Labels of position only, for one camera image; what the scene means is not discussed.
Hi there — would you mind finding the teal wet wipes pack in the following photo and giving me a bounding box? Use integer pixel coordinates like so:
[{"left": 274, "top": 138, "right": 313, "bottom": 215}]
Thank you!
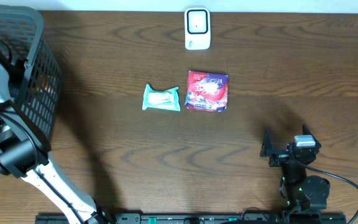
[{"left": 142, "top": 84, "right": 181, "bottom": 111}]

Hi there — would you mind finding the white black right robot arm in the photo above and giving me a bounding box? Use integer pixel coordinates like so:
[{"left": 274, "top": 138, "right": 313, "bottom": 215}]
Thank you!
[{"left": 260, "top": 125, "right": 331, "bottom": 212}]

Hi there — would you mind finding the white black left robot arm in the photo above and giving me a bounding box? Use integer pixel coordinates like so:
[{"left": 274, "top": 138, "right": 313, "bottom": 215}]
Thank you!
[{"left": 0, "top": 39, "right": 115, "bottom": 223}]

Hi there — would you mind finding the white barcode scanner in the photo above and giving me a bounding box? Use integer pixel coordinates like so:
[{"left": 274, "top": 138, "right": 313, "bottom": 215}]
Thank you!
[{"left": 184, "top": 7, "right": 211, "bottom": 50}]

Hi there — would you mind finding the grey plastic mesh basket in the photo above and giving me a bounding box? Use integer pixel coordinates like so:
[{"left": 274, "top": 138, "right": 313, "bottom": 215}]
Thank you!
[{"left": 0, "top": 5, "right": 63, "bottom": 178}]

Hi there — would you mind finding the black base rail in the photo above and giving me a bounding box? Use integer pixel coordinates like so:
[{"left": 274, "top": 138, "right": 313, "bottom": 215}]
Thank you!
[{"left": 35, "top": 212, "right": 347, "bottom": 224}]

